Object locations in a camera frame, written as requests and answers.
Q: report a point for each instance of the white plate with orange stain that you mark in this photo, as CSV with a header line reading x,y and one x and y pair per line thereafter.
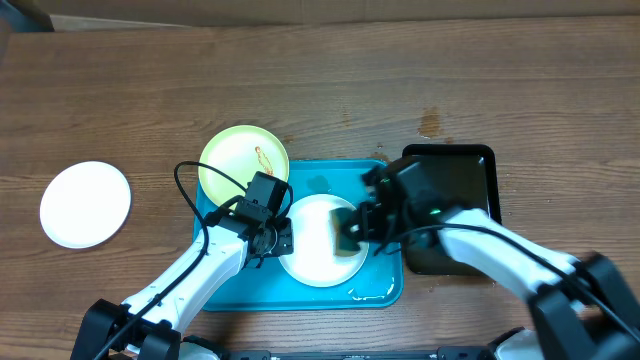
x,y
313,261

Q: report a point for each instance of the black water tray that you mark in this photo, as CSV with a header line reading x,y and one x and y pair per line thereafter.
x,y
468,172

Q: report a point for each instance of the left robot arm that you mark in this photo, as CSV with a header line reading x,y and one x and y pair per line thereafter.
x,y
151,322

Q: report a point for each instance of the white plate with red stain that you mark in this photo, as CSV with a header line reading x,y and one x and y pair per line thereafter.
x,y
85,205

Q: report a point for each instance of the yellow-green plate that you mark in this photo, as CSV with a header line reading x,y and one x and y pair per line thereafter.
x,y
239,152

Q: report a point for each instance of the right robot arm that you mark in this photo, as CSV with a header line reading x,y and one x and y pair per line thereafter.
x,y
581,309

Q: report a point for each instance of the blue plastic tray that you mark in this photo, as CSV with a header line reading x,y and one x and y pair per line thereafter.
x,y
378,283

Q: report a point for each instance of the green yellow sponge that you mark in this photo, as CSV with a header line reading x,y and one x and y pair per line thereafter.
x,y
345,229

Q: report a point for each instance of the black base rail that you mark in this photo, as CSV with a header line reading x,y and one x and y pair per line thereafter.
x,y
442,353

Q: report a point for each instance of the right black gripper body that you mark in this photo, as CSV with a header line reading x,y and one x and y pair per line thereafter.
x,y
383,225

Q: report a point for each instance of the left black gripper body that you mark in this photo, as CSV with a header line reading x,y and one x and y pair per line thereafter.
x,y
280,240

